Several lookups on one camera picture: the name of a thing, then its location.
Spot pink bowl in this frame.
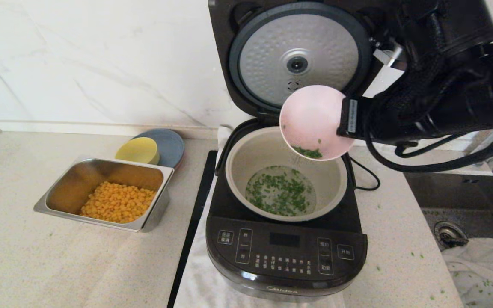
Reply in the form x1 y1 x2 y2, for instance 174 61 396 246
279 85 355 161

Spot chopped green onions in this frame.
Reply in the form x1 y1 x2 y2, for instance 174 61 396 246
246 145 323 216

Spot black rice cooker lid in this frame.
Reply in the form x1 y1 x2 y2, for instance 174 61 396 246
208 0 416 122

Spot black Midea rice cooker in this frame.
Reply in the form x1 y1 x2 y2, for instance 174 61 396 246
206 119 368 302

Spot yellow small bowl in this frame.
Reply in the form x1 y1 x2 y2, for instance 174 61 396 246
115 137 160 166

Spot metal sink drain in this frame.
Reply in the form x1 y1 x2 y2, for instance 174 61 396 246
434 221 469 248

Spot white crumpled cloth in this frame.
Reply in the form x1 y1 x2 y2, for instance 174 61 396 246
441 237 493 308

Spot blue grey plate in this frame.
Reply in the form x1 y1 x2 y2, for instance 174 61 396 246
133 129 185 169

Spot black flat strip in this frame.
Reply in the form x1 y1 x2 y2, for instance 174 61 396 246
167 150 218 308

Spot white terry towel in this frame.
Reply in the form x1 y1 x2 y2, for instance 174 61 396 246
174 125 345 308

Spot yellow corn kernels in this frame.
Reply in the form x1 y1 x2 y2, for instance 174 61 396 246
80 181 157 224

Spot stainless steel tray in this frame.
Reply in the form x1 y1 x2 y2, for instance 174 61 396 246
33 157 175 233

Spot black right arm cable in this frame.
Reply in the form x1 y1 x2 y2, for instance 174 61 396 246
364 124 493 174

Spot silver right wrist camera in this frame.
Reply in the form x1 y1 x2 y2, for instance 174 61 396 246
373 38 407 71

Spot black power cable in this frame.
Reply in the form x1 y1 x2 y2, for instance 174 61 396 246
349 156 380 191

